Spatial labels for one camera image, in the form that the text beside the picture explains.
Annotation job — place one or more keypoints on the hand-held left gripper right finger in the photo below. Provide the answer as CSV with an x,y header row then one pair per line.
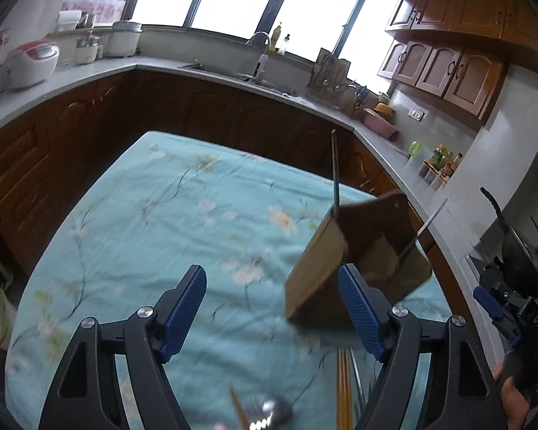
x,y
361,313

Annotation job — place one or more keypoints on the white rice cooker red lid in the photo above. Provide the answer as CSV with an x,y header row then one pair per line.
x,y
31,62

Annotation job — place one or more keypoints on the wooden lower cabinets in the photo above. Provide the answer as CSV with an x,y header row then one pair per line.
x,y
71,152

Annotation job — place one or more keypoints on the pink plastic basin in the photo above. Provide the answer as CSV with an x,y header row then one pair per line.
x,y
379,125

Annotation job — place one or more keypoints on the yellow dish soap bottle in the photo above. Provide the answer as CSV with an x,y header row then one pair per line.
x,y
275,38

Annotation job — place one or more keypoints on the large white cooker pot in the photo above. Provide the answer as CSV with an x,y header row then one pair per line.
x,y
124,38

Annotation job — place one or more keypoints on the metal spoon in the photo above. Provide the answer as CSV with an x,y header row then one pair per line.
x,y
273,412

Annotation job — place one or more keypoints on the person's right hand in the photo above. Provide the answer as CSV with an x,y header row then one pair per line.
x,y
513,401

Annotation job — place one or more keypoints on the teal floral tablecloth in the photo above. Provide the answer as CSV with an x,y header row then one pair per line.
x,y
170,215

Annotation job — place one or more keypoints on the green cup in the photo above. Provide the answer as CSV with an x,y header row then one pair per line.
x,y
415,150

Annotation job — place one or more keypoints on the metal chopstick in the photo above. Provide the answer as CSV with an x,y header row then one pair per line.
x,y
423,228
357,380

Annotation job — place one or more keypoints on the black stove top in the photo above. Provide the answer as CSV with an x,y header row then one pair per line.
x,y
477,266

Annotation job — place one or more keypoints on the wooden upper cabinets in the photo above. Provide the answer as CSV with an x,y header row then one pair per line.
x,y
448,45

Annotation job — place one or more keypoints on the steel sink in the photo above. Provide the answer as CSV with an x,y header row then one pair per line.
x,y
233,74

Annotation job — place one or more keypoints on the dark chopstick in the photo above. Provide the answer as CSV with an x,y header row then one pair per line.
x,y
335,170

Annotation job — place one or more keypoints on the wooden cabinets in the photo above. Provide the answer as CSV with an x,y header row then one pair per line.
x,y
448,45
71,152

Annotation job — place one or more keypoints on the clear pump bottle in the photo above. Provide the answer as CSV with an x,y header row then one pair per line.
x,y
284,45

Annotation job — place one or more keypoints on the paper towel roll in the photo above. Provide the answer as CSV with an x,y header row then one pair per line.
x,y
69,20

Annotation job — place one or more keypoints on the yellow bowl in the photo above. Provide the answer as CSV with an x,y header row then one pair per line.
x,y
384,109

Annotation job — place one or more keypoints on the white wall socket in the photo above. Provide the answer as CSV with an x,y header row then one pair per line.
x,y
416,114

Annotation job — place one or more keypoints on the chrome sink faucet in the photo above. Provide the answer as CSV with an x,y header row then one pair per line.
x,y
262,49

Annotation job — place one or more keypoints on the knife and scissors holder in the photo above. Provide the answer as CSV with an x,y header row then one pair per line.
x,y
356,98

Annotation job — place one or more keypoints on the yellow chopstick red patterned end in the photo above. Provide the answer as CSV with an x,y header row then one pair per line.
x,y
340,389
238,410
349,389

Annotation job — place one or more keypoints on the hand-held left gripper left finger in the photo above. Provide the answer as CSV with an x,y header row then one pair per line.
x,y
186,309

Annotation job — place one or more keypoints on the small white pot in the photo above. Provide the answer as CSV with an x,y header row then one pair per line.
x,y
87,49

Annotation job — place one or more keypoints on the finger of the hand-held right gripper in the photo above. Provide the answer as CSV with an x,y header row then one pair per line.
x,y
486,301

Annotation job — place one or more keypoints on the group of condiment bottles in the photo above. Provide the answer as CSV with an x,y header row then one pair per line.
x,y
441,165

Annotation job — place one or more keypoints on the wooden dish rack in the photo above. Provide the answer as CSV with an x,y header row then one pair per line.
x,y
329,74

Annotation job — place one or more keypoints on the wooden utensil holder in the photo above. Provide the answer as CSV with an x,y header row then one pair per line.
x,y
363,255

